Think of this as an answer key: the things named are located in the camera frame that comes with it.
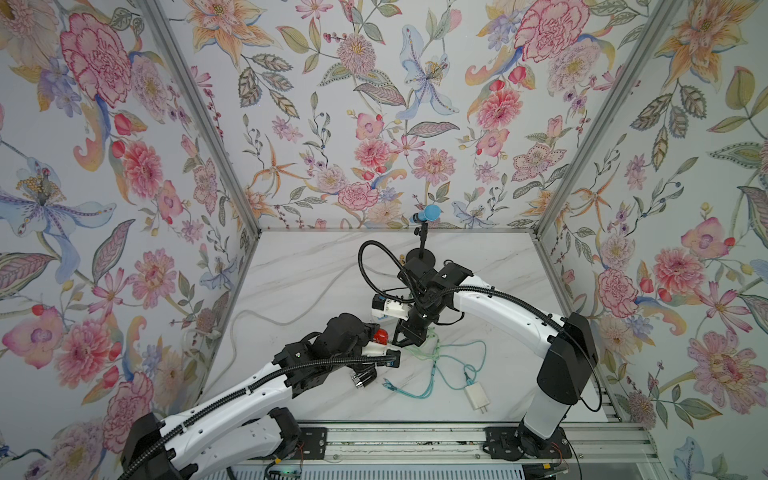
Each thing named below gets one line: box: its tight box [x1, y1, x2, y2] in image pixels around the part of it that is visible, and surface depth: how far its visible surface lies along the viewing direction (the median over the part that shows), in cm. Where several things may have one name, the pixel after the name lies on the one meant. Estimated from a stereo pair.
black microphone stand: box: [406, 223, 436, 268], surface depth 112 cm
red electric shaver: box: [373, 328, 389, 345], surface depth 75 cm
